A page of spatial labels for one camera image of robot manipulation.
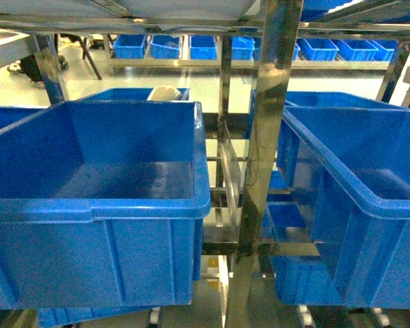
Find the large blue shelf bin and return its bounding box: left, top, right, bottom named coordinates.
left=277, top=107, right=410, bottom=309
left=0, top=101, right=211, bottom=310

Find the blue bin lower right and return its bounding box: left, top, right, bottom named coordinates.
left=269, top=256, right=344, bottom=306

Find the white object in bin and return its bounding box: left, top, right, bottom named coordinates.
left=146, top=85, right=182, bottom=102

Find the blue bin lower left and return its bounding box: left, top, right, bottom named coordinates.
left=38, top=306, right=152, bottom=327

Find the large blue right shelf bin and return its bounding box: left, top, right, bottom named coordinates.
left=277, top=107, right=410, bottom=309

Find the large blue left shelf bin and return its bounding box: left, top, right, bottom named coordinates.
left=0, top=101, right=211, bottom=310

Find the blue bin behind right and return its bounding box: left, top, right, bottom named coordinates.
left=249, top=90, right=407, bottom=139

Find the background steel shelf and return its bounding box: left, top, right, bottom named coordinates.
left=104, top=33, right=400, bottom=74

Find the steel shelf frame post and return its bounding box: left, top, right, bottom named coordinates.
left=225, top=1, right=303, bottom=327

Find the blue bin far left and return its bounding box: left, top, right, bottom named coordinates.
left=0, top=107, right=42, bottom=129

